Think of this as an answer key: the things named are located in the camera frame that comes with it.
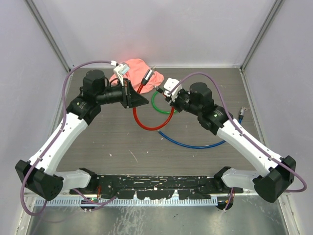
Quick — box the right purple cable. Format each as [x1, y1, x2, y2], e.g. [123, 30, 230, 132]
[171, 72, 307, 211]

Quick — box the green cable lock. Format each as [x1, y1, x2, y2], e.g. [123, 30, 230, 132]
[151, 91, 178, 114]

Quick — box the blue cable lock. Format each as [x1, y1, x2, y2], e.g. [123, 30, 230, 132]
[157, 107, 247, 149]

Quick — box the red cable lock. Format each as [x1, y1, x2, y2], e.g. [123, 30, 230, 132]
[132, 65, 175, 131]

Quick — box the slotted cable duct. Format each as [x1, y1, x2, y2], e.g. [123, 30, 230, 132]
[47, 196, 218, 207]

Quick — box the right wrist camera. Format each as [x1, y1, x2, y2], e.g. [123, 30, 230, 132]
[163, 78, 182, 101]

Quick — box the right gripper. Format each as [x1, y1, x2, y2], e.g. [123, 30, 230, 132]
[166, 88, 201, 116]

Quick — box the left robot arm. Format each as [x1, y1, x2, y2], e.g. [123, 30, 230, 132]
[15, 70, 149, 201]

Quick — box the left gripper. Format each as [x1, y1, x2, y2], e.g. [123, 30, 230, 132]
[96, 78, 148, 108]

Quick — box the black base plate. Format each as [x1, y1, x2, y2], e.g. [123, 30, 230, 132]
[78, 175, 244, 200]

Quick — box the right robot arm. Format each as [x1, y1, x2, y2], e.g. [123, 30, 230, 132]
[164, 78, 296, 203]

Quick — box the pink cloth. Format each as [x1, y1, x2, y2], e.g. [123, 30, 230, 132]
[109, 58, 164, 94]

